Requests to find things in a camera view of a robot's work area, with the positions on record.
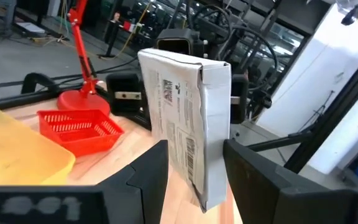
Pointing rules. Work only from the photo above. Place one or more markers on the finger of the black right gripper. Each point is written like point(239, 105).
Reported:
point(124, 82)
point(240, 87)

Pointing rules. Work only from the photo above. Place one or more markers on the yellow plastic bin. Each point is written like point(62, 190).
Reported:
point(17, 149)

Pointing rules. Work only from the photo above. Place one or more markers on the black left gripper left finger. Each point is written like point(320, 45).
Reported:
point(148, 186)

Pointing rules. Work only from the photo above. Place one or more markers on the green white acer box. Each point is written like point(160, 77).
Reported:
point(182, 109)

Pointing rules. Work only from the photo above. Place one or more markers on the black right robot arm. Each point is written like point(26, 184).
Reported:
point(256, 102)

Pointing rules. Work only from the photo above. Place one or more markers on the red plastic basket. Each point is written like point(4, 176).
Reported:
point(82, 146)

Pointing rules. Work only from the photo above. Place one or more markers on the black aluminium table frame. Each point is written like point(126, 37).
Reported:
point(17, 100)

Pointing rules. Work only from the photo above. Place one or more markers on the black diagonal frame post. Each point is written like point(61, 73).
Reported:
point(337, 115)

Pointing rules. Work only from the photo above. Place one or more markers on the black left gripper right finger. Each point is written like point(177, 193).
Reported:
point(259, 193)

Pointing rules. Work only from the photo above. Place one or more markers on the red desk lamp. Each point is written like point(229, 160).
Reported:
point(82, 101)

